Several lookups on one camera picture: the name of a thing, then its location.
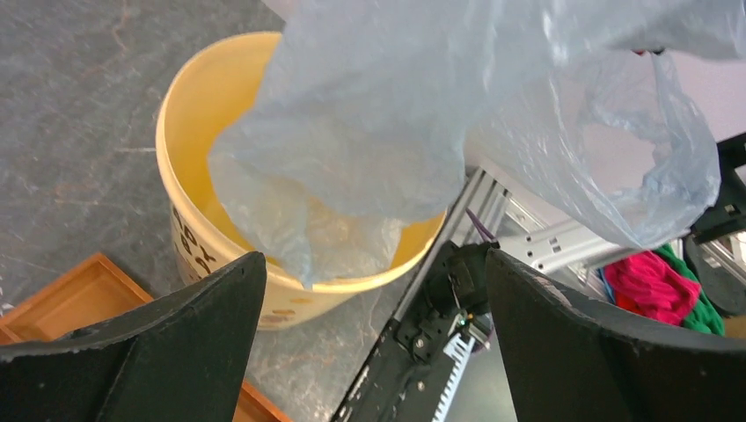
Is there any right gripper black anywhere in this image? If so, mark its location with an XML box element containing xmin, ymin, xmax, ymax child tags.
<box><xmin>691</xmin><ymin>133</ymin><xmax>745</xmax><ymax>244</ymax></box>

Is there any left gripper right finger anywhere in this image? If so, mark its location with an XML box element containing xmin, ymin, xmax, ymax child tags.
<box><xmin>486</xmin><ymin>249</ymin><xmax>745</xmax><ymax>421</ymax></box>

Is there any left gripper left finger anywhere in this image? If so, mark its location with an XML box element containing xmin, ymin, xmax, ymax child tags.
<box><xmin>1</xmin><ymin>252</ymin><xmax>267</xmax><ymax>421</ymax></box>

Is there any yellow round trash bin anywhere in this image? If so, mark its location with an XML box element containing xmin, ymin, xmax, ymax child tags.
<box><xmin>156</xmin><ymin>32</ymin><xmax>445</xmax><ymax>330</ymax></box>

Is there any light blue plastic trash bag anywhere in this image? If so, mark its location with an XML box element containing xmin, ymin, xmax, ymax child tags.
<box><xmin>219</xmin><ymin>1</ymin><xmax>745</xmax><ymax>287</ymax></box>

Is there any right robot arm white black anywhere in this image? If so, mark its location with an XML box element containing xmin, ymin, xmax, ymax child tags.
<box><xmin>417</xmin><ymin>135</ymin><xmax>745</xmax><ymax>316</ymax></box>

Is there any green cloth outside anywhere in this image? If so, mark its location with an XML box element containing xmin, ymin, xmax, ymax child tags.
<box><xmin>654</xmin><ymin>244</ymin><xmax>725</xmax><ymax>337</ymax></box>

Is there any pink cloth pile outside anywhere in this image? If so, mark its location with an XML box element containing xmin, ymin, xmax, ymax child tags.
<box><xmin>601</xmin><ymin>251</ymin><xmax>700</xmax><ymax>325</ymax></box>

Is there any orange compartment tray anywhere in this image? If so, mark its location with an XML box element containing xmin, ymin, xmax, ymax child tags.
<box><xmin>1</xmin><ymin>254</ymin><xmax>285</xmax><ymax>421</ymax></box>

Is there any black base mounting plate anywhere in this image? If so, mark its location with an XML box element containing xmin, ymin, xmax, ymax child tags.
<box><xmin>332</xmin><ymin>241</ymin><xmax>494</xmax><ymax>421</ymax></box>

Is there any aluminium frame rail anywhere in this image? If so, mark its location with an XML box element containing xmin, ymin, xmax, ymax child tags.
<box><xmin>431</xmin><ymin>167</ymin><xmax>746</xmax><ymax>422</ymax></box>

